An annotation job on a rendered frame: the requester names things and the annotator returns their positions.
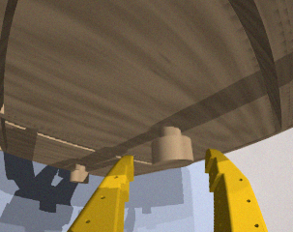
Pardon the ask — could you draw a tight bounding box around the brown wooden chest of drawers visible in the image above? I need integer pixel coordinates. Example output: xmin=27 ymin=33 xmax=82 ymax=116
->
xmin=0 ymin=0 xmax=293 ymax=156

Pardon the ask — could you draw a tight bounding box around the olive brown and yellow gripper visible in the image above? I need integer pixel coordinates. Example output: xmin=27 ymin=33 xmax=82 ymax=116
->
xmin=67 ymin=149 xmax=268 ymax=232

